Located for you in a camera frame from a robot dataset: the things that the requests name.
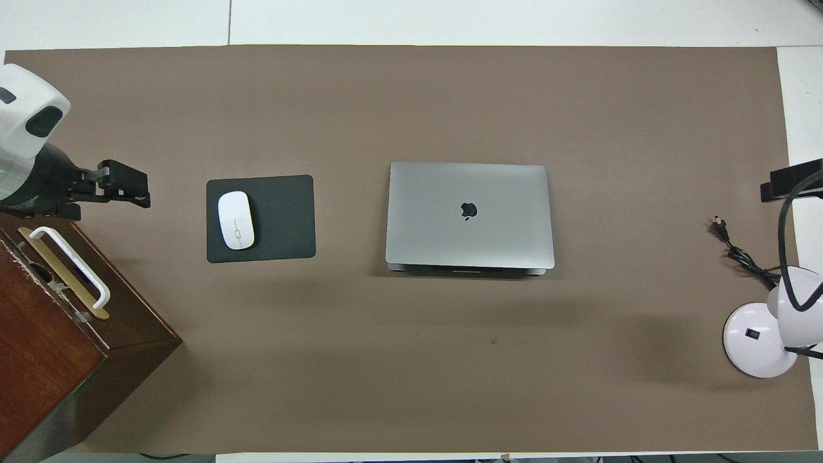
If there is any white desk lamp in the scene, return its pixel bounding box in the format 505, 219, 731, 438
723, 266, 823, 379

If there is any white box handle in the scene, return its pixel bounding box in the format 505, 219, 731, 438
29, 226, 111, 311

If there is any brown table mat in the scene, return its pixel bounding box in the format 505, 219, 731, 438
0, 45, 818, 454

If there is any dark brown wooden box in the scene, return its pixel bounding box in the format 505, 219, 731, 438
0, 212, 183, 463

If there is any gold handle plate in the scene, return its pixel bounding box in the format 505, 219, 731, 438
17, 226, 110, 320

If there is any silver laptop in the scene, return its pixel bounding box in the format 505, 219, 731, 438
385, 161, 556, 277

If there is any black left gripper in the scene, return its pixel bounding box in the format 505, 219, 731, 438
0, 145, 152, 221

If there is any black mouse pad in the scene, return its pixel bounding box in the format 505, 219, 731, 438
206, 174, 316, 264

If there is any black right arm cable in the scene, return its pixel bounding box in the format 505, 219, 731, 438
777, 170, 823, 313

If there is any white computer mouse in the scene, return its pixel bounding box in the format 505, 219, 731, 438
217, 191, 255, 250

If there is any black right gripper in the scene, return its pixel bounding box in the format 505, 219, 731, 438
761, 159, 823, 203

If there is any black lamp power cable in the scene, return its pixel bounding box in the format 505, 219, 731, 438
709, 217, 782, 288

